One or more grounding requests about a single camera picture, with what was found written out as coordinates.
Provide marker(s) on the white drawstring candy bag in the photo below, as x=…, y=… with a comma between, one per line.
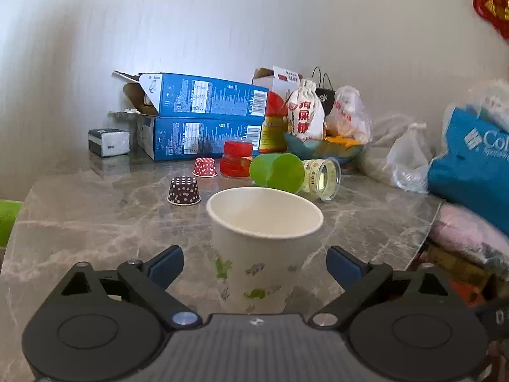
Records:
x=305, y=113

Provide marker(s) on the green plastic cup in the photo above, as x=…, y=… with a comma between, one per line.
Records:
x=280, y=171

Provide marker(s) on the pink cloth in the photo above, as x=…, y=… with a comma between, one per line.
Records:
x=459, y=230

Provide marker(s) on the blue white shopping bag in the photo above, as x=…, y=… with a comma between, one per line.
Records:
x=473, y=169

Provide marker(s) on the purple polka dot cupcake cup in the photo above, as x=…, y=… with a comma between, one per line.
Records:
x=183, y=191

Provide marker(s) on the lower blue cardboard box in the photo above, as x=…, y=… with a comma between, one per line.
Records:
x=177, y=138

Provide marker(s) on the clear plastic measuring cup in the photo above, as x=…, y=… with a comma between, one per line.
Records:
x=322, y=178

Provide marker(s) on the black paper gift bag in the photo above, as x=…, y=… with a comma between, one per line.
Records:
x=324, y=90

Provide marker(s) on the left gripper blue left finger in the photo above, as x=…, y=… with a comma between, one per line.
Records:
x=146, y=284

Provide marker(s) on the red polka dot cupcake cup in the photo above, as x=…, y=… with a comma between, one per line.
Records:
x=204, y=168

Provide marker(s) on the white floral paper cup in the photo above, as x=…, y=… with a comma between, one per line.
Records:
x=261, y=239

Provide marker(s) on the green white tissue pack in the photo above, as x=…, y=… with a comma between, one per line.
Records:
x=108, y=142

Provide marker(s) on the clear plastic bag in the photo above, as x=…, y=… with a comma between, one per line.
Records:
x=398, y=155

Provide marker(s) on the red wall ornament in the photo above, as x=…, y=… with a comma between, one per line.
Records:
x=495, y=12

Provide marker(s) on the snack-filled plastic bag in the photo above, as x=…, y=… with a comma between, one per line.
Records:
x=348, y=117

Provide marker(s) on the blue cardboard box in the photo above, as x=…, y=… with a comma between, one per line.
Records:
x=177, y=138
x=183, y=95

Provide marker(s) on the upper blue cardboard box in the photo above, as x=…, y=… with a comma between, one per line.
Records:
x=183, y=95

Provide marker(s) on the white red carton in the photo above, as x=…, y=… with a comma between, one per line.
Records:
x=280, y=81

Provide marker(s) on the red yellow box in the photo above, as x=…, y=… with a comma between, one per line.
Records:
x=274, y=126

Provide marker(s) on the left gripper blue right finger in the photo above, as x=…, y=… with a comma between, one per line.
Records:
x=361, y=282

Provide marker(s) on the red translucent plastic cup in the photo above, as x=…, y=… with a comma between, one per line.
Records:
x=236, y=159

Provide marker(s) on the teal bowl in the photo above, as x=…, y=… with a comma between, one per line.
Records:
x=314, y=149

